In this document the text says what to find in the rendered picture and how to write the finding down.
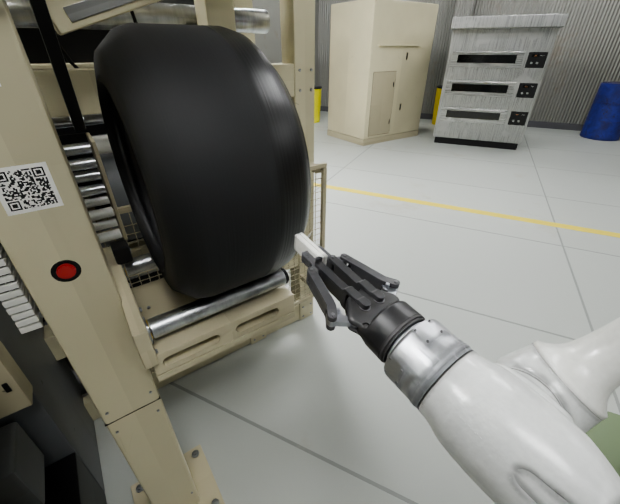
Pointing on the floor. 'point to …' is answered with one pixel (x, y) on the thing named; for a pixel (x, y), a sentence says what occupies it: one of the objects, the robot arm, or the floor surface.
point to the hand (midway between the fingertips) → (310, 252)
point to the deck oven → (494, 77)
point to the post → (78, 326)
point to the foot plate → (197, 463)
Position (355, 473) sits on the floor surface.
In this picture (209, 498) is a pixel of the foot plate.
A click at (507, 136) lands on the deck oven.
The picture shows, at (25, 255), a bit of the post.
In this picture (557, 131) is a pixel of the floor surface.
